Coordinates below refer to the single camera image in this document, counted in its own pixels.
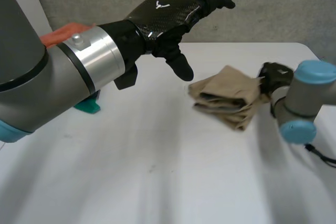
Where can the beige shorts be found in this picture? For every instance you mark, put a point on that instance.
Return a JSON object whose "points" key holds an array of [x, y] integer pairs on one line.
{"points": [[231, 95]]}

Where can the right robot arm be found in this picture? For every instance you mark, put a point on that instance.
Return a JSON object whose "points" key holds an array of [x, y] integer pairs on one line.
{"points": [[302, 98]]}

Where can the teal towel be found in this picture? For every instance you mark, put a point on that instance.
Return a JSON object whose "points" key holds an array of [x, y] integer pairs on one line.
{"points": [[89, 106]]}

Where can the coral towel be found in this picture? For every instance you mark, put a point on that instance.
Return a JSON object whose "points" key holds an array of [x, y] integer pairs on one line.
{"points": [[63, 33]]}

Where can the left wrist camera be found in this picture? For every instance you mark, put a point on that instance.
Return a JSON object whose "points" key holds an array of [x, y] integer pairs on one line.
{"points": [[127, 77]]}

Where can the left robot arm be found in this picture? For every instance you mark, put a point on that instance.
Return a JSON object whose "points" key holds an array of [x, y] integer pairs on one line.
{"points": [[39, 77]]}

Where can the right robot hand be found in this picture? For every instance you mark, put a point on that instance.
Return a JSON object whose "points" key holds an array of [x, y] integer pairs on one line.
{"points": [[274, 75]]}

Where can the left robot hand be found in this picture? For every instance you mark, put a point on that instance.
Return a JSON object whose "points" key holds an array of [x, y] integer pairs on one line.
{"points": [[160, 16]]}

